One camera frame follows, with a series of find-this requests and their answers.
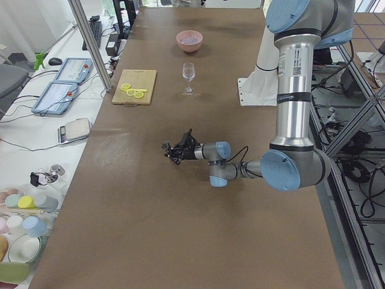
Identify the upper blue teach pendant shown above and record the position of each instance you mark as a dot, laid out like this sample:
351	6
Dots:
74	70

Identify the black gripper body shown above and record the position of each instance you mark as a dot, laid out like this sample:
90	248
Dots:
188	153

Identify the lemon slice near handle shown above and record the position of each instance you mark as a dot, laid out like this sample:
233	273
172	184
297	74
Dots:
138	95

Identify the black computer mouse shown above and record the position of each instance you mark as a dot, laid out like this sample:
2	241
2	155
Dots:
54	61

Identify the clear wine glass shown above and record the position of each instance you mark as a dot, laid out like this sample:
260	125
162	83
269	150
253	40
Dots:
188	72

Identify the wooden cutting board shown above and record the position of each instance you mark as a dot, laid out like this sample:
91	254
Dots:
138	79

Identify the middle lemon slice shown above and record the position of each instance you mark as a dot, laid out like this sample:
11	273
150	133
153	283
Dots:
130	92

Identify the far lemon slice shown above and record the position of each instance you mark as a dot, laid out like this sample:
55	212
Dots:
125	87

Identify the blue teach pendant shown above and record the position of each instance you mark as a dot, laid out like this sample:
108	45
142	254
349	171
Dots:
74	70
55	99

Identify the grey plastic cup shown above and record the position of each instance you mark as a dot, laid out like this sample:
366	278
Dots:
45	202

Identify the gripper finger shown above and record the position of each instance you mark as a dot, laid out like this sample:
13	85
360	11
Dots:
173	158
173	148

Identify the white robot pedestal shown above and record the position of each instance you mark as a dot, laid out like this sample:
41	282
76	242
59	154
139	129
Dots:
260	87

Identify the lower blue teach pendant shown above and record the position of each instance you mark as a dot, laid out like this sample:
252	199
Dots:
55	99

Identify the white ceramic bowl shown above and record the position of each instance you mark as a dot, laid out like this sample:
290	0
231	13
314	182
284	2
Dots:
25	249

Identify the grey kitchen scale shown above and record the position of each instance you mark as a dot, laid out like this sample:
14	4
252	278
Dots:
74	130

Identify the yellow plastic cup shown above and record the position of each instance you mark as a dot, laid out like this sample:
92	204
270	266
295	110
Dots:
26	202

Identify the green plastic bowl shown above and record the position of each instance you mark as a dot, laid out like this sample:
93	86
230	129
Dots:
13	272

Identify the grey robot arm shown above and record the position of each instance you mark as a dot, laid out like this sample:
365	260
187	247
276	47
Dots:
296	28

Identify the black power adapter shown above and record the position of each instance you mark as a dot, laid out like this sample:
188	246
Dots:
113	45

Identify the blue plastic cup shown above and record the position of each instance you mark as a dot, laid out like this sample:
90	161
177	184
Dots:
34	227

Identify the black keyboard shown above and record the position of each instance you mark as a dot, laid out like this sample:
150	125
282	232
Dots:
96	31

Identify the pink plastic bowl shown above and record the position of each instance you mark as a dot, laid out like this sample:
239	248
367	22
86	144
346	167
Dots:
188	48

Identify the pile of clear ice cubes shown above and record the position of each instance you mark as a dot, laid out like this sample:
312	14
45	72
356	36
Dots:
190	40

